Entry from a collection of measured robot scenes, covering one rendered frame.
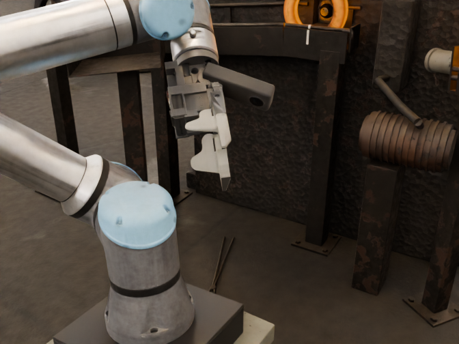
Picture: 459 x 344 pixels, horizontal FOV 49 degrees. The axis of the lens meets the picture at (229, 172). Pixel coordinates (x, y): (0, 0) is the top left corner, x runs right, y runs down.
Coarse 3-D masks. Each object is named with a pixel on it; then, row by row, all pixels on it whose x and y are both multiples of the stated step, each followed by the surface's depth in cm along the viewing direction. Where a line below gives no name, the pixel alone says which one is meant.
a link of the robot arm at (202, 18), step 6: (198, 0) 83; (204, 0) 84; (198, 6) 82; (204, 6) 83; (198, 12) 82; (204, 12) 83; (198, 18) 81; (204, 18) 82; (210, 18) 84; (192, 24) 80; (198, 24) 81; (204, 24) 81; (210, 24) 83; (210, 30) 82
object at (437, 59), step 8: (432, 48) 124; (440, 48) 124; (432, 56) 123; (440, 56) 121; (448, 56) 119; (424, 64) 125; (432, 64) 123; (440, 64) 120; (448, 64) 118; (440, 72) 123; (448, 72) 120
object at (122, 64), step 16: (128, 48) 158; (144, 48) 159; (160, 48) 139; (80, 64) 153; (96, 64) 151; (112, 64) 149; (128, 64) 147; (144, 64) 146; (160, 64) 144; (128, 80) 150; (128, 96) 152; (128, 112) 154; (128, 128) 156; (128, 144) 158; (144, 144) 164; (128, 160) 161; (144, 160) 162; (144, 176) 164
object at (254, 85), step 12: (204, 72) 78; (216, 72) 78; (228, 72) 78; (228, 84) 78; (240, 84) 77; (252, 84) 77; (264, 84) 77; (228, 96) 81; (240, 96) 79; (252, 96) 78; (264, 96) 77; (264, 108) 80
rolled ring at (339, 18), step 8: (288, 0) 144; (296, 0) 143; (336, 0) 137; (344, 0) 136; (288, 8) 145; (296, 8) 146; (336, 8) 138; (344, 8) 137; (288, 16) 146; (296, 16) 146; (336, 16) 139; (344, 16) 138; (336, 24) 139; (344, 24) 141
